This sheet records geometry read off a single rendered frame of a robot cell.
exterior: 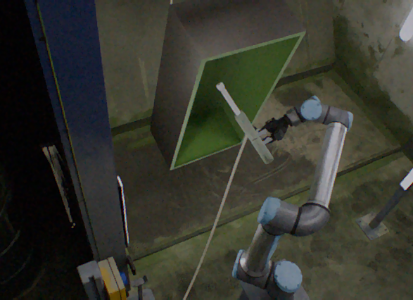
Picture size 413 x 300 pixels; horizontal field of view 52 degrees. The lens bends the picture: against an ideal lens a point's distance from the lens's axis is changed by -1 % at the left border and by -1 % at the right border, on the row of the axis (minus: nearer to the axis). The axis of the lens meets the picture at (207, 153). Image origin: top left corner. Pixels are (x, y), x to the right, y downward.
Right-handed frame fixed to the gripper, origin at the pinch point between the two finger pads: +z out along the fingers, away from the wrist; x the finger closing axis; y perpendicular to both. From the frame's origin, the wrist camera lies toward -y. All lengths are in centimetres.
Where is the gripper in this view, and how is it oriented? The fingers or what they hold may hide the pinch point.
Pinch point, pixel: (255, 141)
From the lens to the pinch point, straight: 216.2
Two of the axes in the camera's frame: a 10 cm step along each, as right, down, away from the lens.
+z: -8.4, 4.9, 2.4
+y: -0.1, -4.6, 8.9
